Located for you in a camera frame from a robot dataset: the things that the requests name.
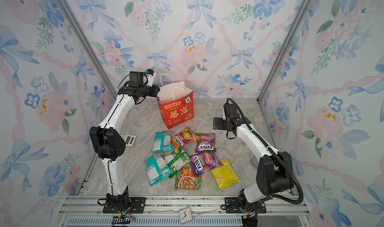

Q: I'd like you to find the red paper gift bag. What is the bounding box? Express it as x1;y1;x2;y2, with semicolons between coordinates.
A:
157;74;194;130

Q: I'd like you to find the teal snack packet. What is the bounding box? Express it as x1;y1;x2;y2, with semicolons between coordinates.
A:
145;153;173;187
152;131;173;153

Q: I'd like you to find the green snack packet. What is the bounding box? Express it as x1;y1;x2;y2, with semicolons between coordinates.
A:
164;146;191;179

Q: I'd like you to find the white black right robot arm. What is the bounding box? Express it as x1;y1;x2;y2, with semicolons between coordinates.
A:
213;98;301;212

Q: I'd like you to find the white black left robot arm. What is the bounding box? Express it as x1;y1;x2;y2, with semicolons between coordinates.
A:
89;85;160;196

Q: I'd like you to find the purple fox's candy bag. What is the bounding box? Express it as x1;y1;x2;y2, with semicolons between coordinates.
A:
195;133;217;153
190;151;223;177

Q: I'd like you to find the orange Fox's candy bag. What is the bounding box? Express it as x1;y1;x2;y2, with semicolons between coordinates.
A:
171;127;198;148

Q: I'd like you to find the purple Fox's candy bag lower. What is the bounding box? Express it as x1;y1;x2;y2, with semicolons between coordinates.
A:
190;151;223;177

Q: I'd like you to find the yellow snack packet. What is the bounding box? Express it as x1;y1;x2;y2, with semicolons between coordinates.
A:
211;159;241;190

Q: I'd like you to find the white grey calculator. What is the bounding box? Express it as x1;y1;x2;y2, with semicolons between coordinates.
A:
121;134;136;147

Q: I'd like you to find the green orange noodle packet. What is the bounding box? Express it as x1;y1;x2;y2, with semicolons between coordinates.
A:
175;167;203;190

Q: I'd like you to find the small white clock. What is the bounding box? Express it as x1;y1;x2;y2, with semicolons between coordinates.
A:
179;207;193;225

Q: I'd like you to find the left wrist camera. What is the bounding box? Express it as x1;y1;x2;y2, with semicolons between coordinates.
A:
145;69;157;87

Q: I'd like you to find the black corrugated cable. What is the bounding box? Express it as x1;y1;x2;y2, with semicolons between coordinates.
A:
226;97;304;205

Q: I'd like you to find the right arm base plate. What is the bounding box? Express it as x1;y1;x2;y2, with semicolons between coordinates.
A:
221;197;267;214

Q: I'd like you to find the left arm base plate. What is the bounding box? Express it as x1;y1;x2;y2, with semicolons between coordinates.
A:
103;197;147;214

